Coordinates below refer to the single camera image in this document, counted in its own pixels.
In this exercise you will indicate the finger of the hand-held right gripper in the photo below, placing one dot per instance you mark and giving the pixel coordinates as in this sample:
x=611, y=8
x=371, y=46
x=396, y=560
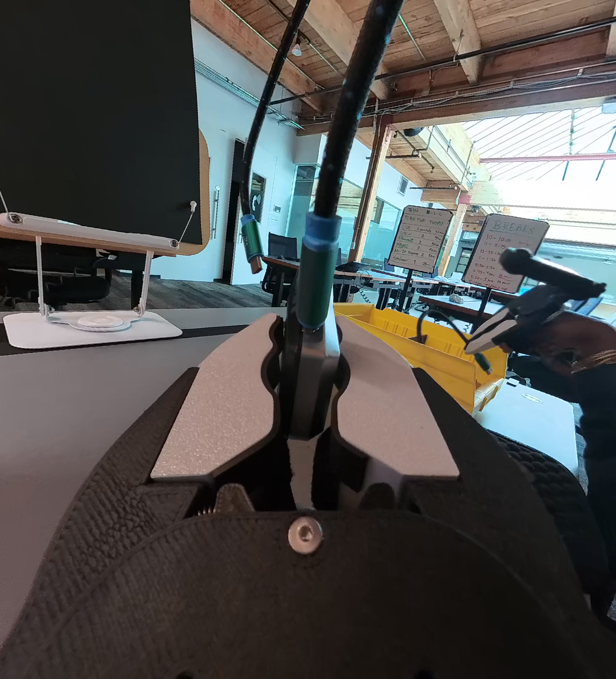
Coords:
x=501, y=321
x=493, y=342

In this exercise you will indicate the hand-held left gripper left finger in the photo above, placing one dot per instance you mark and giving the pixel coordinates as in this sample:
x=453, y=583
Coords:
x=218, y=414

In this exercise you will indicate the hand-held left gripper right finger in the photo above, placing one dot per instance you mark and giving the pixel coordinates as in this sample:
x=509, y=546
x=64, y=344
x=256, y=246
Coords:
x=393, y=414

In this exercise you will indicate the yellow plastic bin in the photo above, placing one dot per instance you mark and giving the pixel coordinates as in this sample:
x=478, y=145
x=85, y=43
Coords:
x=446, y=366

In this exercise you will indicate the black and silver square adapter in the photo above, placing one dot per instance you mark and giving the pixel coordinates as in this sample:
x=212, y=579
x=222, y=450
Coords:
x=318, y=382

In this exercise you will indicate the person's right forearm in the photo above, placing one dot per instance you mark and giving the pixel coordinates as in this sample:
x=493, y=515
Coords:
x=615, y=424

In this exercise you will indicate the person's right hand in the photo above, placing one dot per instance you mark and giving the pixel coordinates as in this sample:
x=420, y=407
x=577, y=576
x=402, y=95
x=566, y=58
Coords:
x=584, y=339

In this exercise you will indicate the small handwritten whiteboard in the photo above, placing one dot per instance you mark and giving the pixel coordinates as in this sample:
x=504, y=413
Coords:
x=504, y=244

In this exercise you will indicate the black tape strip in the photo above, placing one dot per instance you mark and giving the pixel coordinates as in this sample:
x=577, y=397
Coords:
x=212, y=334

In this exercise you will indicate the whiteboard with ruled table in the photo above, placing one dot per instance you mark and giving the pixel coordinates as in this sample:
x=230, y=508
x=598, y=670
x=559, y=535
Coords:
x=419, y=238

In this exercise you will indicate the red ceiling pipe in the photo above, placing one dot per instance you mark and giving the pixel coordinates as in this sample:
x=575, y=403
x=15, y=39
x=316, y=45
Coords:
x=552, y=158

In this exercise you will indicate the black office chair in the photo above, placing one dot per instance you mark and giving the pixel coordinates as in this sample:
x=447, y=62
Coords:
x=48, y=281
x=282, y=249

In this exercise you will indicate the black board with wooden edge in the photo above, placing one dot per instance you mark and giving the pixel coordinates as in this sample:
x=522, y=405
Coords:
x=74, y=106

